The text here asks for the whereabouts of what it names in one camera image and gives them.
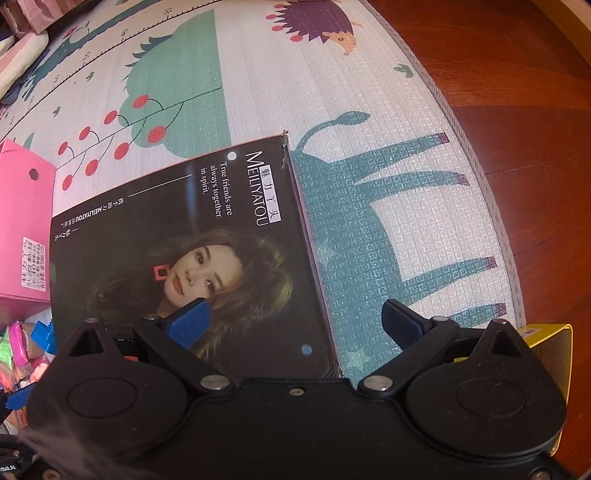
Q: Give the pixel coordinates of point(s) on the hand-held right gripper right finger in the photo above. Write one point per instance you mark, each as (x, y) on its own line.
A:
(404, 321)

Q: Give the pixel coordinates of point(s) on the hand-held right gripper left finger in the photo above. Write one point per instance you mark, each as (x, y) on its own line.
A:
(189, 321)

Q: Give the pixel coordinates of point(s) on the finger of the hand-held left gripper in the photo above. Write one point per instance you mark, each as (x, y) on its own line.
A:
(16, 445)

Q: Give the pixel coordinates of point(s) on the pile of colourful clay packets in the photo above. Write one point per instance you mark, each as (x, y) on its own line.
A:
(21, 355)

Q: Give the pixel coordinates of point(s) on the dark photo print box lid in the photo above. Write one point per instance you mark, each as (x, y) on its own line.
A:
(184, 221)

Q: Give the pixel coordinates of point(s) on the pink cardboard box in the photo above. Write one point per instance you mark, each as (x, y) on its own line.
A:
(23, 221)

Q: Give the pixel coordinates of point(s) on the blue plastic mould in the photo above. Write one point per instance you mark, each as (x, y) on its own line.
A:
(45, 336)

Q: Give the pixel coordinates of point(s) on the yellow tin box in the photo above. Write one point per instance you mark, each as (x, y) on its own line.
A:
(551, 341)

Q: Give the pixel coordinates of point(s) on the animal print play mat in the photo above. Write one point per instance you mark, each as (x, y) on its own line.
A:
(369, 115)

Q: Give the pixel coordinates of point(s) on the pile of clothes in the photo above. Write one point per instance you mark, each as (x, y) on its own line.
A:
(21, 60)

